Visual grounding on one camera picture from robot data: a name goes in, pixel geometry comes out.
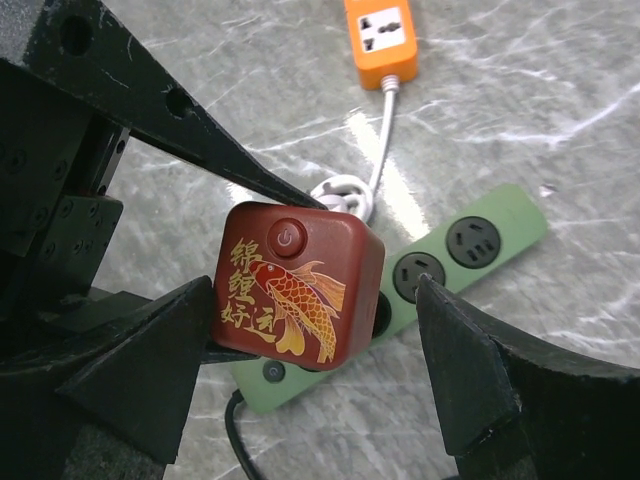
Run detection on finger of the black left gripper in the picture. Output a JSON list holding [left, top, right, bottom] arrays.
[[200, 344, 258, 365]]

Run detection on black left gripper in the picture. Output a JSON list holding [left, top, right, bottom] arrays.
[[1, 1, 320, 329]]

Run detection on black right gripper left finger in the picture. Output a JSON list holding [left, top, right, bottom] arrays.
[[1, 276, 213, 479]]

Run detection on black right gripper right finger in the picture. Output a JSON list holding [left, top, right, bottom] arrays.
[[416, 275, 639, 479]]

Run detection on red koi cube adapter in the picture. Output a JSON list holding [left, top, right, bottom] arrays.
[[211, 202, 385, 371]]

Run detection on orange power strip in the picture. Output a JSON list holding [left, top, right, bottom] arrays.
[[343, 0, 418, 90]]

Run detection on green power strip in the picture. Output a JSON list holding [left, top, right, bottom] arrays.
[[231, 184, 548, 414]]

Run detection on black power cable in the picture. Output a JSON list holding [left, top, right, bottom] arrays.
[[224, 389, 281, 480]]

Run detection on white power cable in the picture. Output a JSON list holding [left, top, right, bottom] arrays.
[[309, 74, 401, 221]]

